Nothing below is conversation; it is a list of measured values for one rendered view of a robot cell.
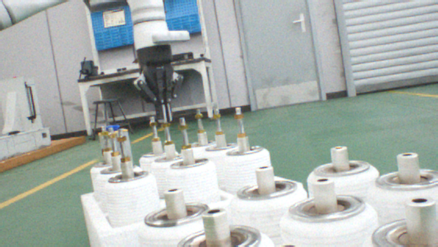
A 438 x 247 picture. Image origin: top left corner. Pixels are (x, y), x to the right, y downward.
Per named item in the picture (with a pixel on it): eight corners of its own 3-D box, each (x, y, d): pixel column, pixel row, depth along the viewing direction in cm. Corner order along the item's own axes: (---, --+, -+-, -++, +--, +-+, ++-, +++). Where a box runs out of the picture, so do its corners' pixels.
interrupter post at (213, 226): (212, 255, 36) (206, 217, 36) (202, 247, 38) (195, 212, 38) (237, 246, 37) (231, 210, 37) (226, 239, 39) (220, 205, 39)
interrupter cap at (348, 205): (319, 231, 37) (317, 224, 37) (274, 214, 44) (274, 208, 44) (382, 209, 40) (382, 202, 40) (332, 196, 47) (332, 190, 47)
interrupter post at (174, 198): (170, 223, 47) (166, 195, 47) (164, 218, 49) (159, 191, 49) (191, 217, 48) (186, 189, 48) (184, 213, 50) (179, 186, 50)
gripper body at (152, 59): (156, 46, 97) (163, 87, 97) (126, 48, 91) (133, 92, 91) (179, 40, 91) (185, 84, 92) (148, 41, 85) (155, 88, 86)
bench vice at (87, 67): (90, 79, 544) (87, 60, 543) (102, 76, 542) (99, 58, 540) (77, 79, 504) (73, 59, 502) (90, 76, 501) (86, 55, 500)
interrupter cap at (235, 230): (195, 273, 33) (193, 265, 33) (166, 247, 40) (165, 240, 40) (278, 246, 36) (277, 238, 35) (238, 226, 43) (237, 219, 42)
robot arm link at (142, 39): (159, 41, 83) (154, 10, 82) (125, 51, 90) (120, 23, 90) (192, 40, 89) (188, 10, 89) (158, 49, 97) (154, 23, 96)
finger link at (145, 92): (133, 80, 88) (152, 98, 92) (128, 86, 88) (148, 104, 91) (141, 78, 87) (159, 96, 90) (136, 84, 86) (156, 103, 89)
